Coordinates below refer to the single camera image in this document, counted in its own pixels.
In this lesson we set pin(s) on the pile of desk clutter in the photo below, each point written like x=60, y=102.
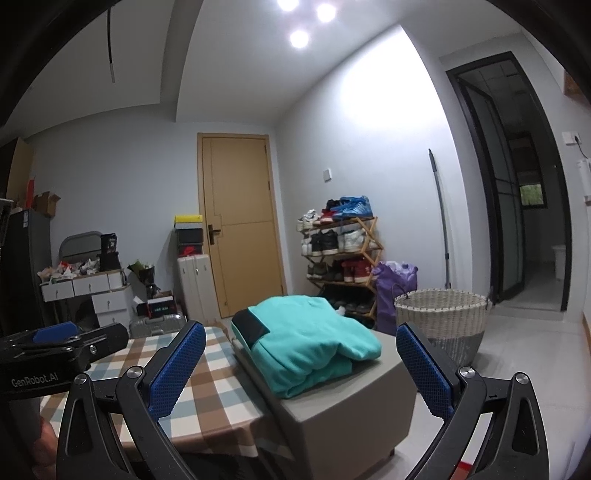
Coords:
x=69, y=270

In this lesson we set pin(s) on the large flat cardboard sheet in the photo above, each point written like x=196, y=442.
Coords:
x=21, y=175

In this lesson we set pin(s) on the wrapped flower bouquet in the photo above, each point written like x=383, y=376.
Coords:
x=143, y=274

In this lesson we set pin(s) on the dark grey refrigerator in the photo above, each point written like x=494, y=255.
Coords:
x=30, y=258

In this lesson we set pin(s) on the round ceiling light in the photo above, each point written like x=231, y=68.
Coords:
x=326, y=12
x=288, y=3
x=299, y=39

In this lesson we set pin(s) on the grey mop pole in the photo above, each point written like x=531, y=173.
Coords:
x=441, y=221

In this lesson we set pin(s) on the silver ribbed suitcase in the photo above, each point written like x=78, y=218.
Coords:
x=152, y=325

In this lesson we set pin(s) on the checkered tablecloth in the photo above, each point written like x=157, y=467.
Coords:
x=217, y=383

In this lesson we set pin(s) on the grey padded stool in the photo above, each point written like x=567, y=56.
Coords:
x=351, y=406

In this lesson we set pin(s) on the white wall socket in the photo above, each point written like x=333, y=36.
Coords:
x=572, y=137

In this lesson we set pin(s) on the yellow lid shoe box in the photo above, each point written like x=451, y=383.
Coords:
x=188, y=221

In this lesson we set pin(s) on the black framed glass door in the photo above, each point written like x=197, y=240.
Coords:
x=489, y=184

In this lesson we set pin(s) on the open cardboard box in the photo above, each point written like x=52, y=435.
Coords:
x=46, y=205

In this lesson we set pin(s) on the wooden shoe rack with shoes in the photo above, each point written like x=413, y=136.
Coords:
x=341, y=240

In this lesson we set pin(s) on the black paper bag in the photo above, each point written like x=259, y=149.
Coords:
x=110, y=251

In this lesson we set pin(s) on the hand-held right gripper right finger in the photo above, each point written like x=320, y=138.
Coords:
x=425, y=369

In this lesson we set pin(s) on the grey black shoe box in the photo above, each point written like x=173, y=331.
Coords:
x=189, y=236

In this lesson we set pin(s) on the red paper bag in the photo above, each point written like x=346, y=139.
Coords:
x=30, y=196

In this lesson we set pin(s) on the white upright suitcase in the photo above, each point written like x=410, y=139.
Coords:
x=196, y=290

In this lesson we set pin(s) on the wooden door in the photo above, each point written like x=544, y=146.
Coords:
x=244, y=207

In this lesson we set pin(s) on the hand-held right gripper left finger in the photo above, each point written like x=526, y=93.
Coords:
x=178, y=369

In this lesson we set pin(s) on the teal zip jacket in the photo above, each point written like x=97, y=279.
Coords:
x=314, y=341

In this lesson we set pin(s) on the white desk with drawers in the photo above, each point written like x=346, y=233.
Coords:
x=92, y=288

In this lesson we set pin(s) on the woven laundry basket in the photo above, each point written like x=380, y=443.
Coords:
x=443, y=323

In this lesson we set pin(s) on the black shoe box red logo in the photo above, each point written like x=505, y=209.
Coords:
x=190, y=250

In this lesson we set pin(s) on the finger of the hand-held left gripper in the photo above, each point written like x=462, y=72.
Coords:
x=104, y=344
x=55, y=333

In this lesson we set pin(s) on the purple bag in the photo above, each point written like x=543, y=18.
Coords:
x=388, y=295

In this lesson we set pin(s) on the red and black box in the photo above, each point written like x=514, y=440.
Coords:
x=161, y=308

